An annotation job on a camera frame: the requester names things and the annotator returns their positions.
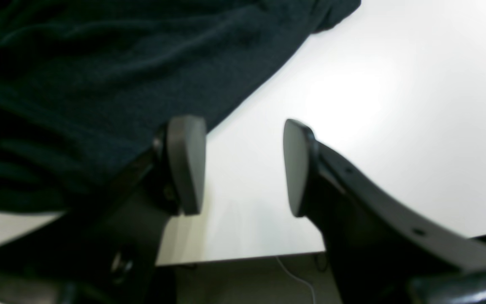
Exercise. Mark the black t-shirt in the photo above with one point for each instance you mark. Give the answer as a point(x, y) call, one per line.
point(84, 84)

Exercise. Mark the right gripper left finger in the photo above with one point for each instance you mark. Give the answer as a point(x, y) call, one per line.
point(105, 251)

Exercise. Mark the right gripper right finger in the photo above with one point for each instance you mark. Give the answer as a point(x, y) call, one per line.
point(379, 251)

